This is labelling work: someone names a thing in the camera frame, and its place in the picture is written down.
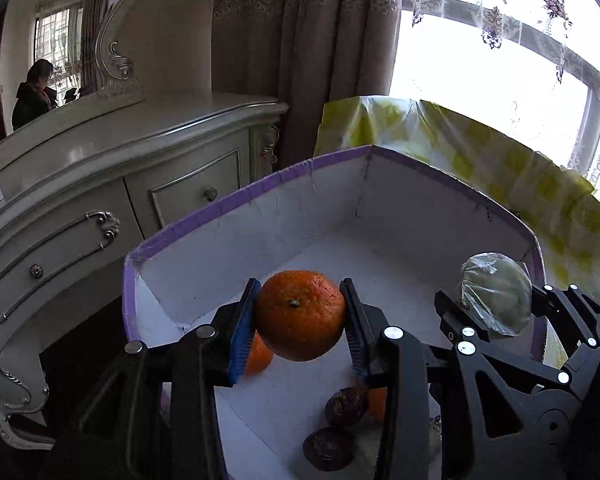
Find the plastic-wrapped beige pear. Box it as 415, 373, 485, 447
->
455, 253, 533, 338

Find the cream framed mirror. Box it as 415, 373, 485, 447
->
0, 0, 146, 136

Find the large orange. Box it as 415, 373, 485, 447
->
255, 270, 347, 362

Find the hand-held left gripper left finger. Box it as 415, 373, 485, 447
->
55, 278, 263, 480

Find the sheer floral lace curtain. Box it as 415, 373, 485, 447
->
402, 0, 600, 201

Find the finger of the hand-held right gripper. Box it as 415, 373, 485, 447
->
434, 290, 581, 480
531, 284, 600, 386

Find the heavy patterned curtain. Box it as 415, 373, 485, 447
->
211, 0, 406, 168

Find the small dark brown fruit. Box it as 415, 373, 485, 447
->
324, 386, 370, 427

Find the large dark brown fruit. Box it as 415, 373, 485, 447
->
302, 427, 356, 472

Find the purple cardboard box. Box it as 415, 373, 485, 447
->
122, 144, 547, 480

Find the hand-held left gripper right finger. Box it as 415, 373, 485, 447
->
339, 277, 446, 480

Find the cream ornate dresser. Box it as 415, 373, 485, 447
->
0, 92, 290, 451

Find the yellow white checkered tablecloth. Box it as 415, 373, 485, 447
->
314, 94, 600, 366

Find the small mandarin orange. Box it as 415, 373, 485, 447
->
243, 332, 275, 377
365, 385, 388, 423

